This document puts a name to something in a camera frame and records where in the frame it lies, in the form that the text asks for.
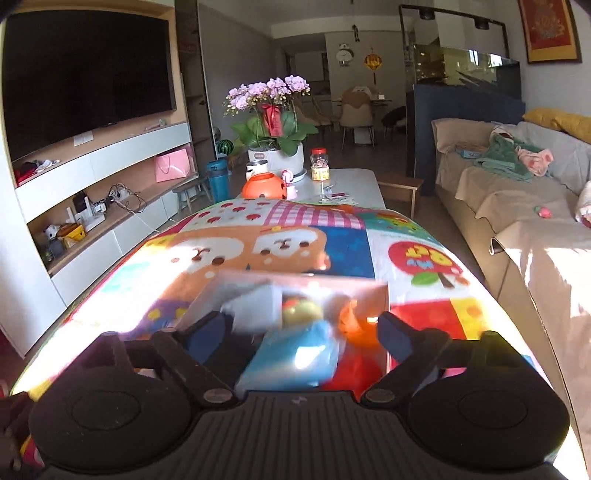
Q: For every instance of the glass fish tank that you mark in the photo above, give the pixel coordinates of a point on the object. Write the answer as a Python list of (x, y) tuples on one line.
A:
[(466, 64)]

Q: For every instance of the small pink toy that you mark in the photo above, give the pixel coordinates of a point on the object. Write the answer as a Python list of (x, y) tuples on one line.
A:
[(543, 212)]

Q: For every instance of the yellow fruit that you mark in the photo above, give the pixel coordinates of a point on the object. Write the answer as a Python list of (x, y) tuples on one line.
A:
[(302, 314)]

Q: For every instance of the book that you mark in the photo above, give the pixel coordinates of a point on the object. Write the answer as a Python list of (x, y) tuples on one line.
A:
[(471, 150)]

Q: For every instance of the pink orchid in white pot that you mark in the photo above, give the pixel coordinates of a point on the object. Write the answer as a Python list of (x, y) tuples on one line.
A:
[(272, 129)]

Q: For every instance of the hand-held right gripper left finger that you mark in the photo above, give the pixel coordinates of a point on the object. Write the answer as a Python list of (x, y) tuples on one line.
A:
[(207, 333)]

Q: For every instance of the printed cards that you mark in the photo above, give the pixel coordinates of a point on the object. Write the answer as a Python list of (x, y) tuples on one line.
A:
[(339, 199)]

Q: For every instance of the red cloth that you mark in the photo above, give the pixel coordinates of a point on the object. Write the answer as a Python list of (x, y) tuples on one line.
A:
[(25, 173)]

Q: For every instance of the white cardboard box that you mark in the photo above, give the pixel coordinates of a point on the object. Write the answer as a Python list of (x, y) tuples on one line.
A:
[(318, 282)]

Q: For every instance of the white cloth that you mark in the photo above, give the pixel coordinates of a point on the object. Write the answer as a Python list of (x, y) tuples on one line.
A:
[(46, 165)]

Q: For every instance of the blue bottle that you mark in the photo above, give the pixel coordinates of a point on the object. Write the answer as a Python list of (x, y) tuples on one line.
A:
[(218, 182)]

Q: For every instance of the colourful printed blanket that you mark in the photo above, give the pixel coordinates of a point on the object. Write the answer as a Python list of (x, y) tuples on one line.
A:
[(286, 240)]

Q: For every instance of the dark blue cabinet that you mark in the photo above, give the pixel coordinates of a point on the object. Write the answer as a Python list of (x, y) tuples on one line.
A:
[(422, 138)]

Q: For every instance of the pink gift bag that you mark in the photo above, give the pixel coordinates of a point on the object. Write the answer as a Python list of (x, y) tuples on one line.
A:
[(171, 166)]

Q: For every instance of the orange round container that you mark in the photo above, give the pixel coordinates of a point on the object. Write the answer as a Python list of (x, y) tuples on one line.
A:
[(264, 187)]

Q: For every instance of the pink clothing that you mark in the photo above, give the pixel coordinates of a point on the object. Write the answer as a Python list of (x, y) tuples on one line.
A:
[(535, 161)]

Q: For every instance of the white television cabinet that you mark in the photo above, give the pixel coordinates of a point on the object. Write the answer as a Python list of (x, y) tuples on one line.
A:
[(138, 230)]

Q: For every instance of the white coffee table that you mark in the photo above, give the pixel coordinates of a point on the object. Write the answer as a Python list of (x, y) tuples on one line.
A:
[(360, 184)]

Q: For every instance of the beige sofa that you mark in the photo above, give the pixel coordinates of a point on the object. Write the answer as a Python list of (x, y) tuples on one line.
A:
[(531, 258)]

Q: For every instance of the panda wall clock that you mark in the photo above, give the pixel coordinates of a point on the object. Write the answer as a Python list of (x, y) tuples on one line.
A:
[(344, 54)]

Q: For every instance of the yellow box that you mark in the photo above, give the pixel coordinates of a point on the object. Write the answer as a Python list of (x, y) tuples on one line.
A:
[(74, 233)]

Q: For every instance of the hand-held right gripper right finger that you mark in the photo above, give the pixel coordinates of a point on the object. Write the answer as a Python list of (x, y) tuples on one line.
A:
[(392, 333)]

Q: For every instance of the small wooden side table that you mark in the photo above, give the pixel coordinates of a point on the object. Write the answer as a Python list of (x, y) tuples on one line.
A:
[(401, 182)]

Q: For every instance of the small white plastic box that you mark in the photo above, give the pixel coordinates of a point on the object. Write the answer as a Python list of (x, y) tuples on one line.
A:
[(254, 308)]

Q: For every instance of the yellow cushion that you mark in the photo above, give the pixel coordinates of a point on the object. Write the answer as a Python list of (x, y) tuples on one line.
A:
[(568, 122)]

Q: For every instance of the blue white packet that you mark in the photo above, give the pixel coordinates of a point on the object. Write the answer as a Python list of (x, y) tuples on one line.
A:
[(295, 355)]

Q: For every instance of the yellow lantern decoration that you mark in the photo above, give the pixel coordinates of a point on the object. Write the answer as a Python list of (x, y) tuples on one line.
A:
[(373, 62)]

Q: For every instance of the jar with red lid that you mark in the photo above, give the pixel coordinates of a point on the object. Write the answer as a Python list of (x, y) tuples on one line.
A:
[(320, 166)]

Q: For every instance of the green clothing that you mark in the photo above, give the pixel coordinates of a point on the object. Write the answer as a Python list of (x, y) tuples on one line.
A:
[(503, 159)]

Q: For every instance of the framed wall picture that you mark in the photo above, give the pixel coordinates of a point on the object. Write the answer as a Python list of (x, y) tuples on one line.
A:
[(549, 30)]

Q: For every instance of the white mug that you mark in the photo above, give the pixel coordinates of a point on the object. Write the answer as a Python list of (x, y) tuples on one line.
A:
[(256, 170)]

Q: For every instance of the wooden stool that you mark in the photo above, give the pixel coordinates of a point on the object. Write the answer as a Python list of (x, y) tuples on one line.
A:
[(191, 187)]

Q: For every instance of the dark chair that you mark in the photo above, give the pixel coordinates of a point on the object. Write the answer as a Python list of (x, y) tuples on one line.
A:
[(395, 120)]

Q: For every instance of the black television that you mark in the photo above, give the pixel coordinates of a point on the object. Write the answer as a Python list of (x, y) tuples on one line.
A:
[(87, 78)]

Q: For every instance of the watermelon ball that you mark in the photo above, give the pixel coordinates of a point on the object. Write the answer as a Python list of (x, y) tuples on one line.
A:
[(224, 147)]

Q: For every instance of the beige dining chair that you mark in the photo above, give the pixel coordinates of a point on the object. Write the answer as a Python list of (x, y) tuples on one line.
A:
[(356, 110)]

